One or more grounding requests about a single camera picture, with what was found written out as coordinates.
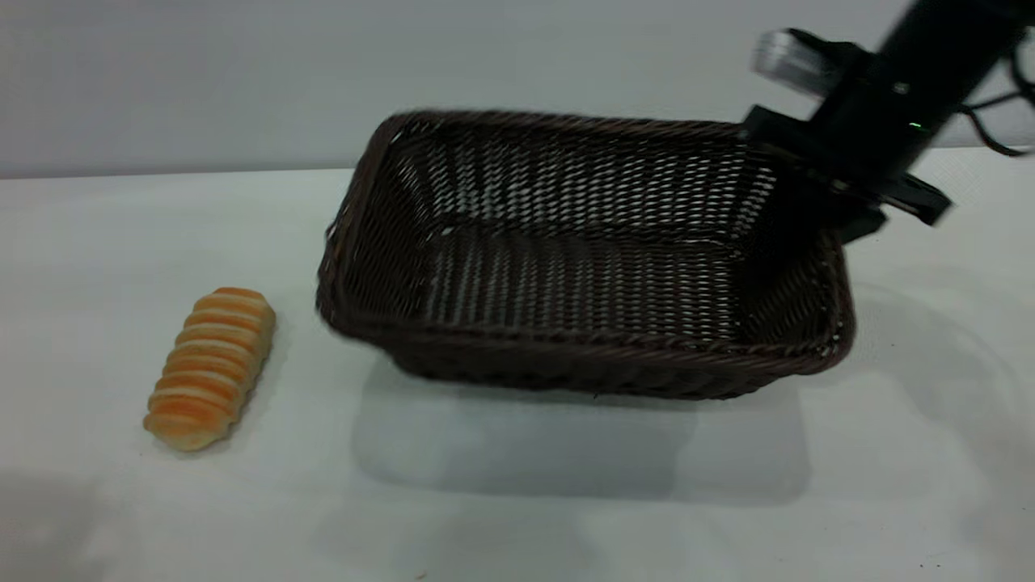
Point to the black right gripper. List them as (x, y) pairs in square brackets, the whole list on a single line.
[(865, 137)]

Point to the dark brown woven basket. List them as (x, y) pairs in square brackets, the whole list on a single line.
[(566, 356)]

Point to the ridged golden bread roll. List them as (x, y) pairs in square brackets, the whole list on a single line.
[(212, 364)]

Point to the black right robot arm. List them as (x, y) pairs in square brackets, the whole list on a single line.
[(942, 44)]

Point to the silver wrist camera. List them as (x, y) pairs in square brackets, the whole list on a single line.
[(788, 61)]

